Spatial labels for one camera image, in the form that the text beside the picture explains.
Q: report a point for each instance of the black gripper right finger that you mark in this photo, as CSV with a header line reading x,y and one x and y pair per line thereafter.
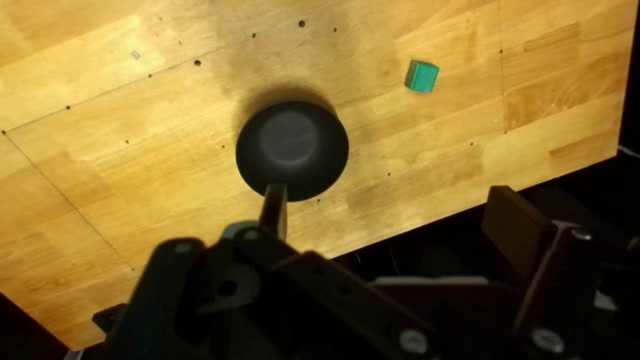
x,y
517,222

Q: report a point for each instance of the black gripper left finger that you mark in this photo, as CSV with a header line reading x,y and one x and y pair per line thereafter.
x,y
274,213

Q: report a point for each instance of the black bowl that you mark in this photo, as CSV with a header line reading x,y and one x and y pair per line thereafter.
x,y
293,142

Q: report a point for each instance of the green block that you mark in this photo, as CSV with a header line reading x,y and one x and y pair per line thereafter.
x,y
421,77

